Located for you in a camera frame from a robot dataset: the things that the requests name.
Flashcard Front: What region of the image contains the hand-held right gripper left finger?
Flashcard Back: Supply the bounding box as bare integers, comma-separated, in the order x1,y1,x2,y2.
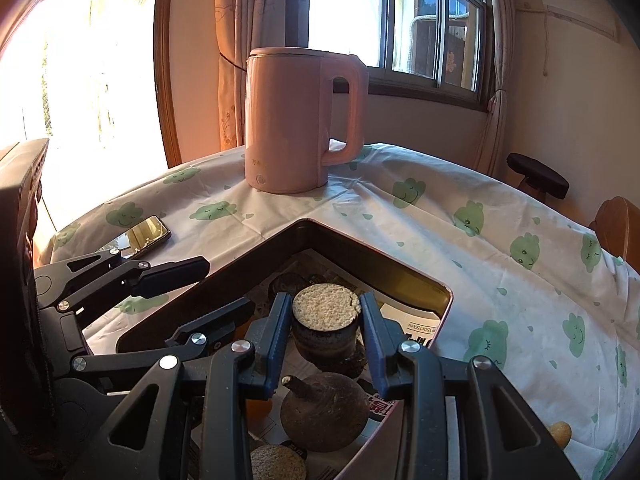
75,291,293,480

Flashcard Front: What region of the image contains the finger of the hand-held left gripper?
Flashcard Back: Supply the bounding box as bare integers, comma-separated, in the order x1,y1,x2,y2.
34,248,211,330
69,297,257,376

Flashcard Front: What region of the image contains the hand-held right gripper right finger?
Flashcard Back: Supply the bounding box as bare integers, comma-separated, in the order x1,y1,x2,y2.
359,291,583,480

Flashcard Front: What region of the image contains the cut purple passion fruit half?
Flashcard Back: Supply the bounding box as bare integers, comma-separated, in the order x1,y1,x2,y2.
250,445,308,480
291,284,362,363

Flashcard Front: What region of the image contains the pink tin box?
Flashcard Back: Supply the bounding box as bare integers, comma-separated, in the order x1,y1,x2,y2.
116,218,455,480

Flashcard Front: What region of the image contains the orange mandarin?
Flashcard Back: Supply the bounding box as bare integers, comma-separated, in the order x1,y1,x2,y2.
245,397,273,423

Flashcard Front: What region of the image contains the dark brown mangosteen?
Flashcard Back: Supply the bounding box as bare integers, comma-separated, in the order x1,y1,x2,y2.
280,372,371,453

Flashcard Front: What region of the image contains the black smartphone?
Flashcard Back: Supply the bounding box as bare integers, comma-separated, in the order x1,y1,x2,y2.
112,215,172,261

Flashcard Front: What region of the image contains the printed paper lining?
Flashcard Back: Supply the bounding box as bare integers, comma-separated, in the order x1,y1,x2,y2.
190,247,441,480

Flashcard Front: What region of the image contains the dark brown lychee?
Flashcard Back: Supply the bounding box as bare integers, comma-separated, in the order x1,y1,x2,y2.
268,272,306,303

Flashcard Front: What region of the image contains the white green-cloud tablecloth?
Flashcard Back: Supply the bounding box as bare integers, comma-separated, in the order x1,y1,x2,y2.
37,142,640,480

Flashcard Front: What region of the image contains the pink electric kettle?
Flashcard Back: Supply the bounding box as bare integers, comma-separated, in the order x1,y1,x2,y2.
243,46,370,195

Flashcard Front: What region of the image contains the large bright window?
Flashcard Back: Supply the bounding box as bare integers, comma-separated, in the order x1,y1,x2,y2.
0,0,183,256

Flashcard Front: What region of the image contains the brown longan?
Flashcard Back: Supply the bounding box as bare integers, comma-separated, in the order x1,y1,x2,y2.
547,421,573,450

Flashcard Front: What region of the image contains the black stool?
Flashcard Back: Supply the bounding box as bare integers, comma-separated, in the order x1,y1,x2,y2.
506,152,571,206

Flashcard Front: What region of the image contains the wooden chair back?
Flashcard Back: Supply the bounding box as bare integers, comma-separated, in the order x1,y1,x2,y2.
589,196,640,266

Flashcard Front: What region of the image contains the patterned beige curtain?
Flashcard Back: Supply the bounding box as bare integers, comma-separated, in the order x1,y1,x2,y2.
215,0,301,153

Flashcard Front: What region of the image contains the sliding glass window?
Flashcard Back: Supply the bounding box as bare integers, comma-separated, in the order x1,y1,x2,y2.
300,0,493,111

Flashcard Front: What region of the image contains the beige tied curtain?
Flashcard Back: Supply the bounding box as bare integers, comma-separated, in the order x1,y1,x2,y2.
487,0,516,176

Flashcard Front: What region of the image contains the white air conditioner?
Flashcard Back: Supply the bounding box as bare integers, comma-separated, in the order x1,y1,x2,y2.
541,0,621,41

